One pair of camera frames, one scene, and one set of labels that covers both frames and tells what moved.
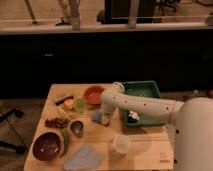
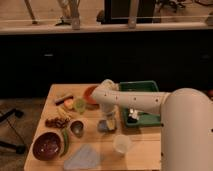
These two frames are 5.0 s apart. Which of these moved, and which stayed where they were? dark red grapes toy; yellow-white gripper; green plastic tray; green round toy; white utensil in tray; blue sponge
Moved: yellow-white gripper; blue sponge
Stayed: green round toy; dark red grapes toy; green plastic tray; white utensil in tray
